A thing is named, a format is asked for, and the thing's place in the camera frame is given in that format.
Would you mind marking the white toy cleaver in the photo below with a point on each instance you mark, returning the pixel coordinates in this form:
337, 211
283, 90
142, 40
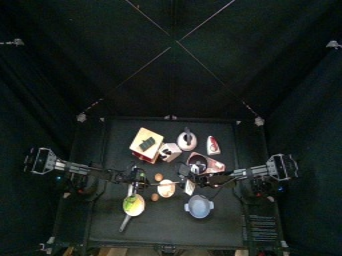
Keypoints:
190, 188

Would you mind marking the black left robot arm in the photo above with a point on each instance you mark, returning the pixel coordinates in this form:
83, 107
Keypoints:
75, 168

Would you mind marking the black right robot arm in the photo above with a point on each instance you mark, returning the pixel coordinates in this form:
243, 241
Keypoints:
254, 171

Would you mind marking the white cube knife holder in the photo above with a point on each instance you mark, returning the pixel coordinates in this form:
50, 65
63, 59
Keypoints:
170, 152

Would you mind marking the brown toy egg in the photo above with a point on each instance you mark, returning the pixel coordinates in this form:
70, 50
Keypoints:
158, 177
154, 197

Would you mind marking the green toy vegetable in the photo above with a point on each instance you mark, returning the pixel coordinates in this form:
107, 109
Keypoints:
130, 201

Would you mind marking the cream wooden bowl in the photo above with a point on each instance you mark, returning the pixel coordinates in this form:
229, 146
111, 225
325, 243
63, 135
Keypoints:
166, 188

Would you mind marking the blue toy pot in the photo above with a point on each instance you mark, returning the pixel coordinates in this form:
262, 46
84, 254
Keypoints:
199, 206

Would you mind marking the wooden toy toaster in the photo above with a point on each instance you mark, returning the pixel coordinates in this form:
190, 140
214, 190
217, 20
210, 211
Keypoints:
146, 144

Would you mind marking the white red toy iron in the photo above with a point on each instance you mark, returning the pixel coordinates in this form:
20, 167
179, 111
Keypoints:
213, 146

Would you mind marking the white pink toy kettle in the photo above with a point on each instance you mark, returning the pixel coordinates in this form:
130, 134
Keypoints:
187, 141

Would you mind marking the white printed warning label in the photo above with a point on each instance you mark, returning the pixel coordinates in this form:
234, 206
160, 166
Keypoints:
262, 228

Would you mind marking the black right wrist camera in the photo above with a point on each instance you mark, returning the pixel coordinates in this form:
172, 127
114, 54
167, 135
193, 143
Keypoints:
183, 170

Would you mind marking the silver frame corner bracket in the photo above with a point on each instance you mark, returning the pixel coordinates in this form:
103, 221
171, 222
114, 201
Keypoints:
259, 121
333, 44
80, 117
18, 42

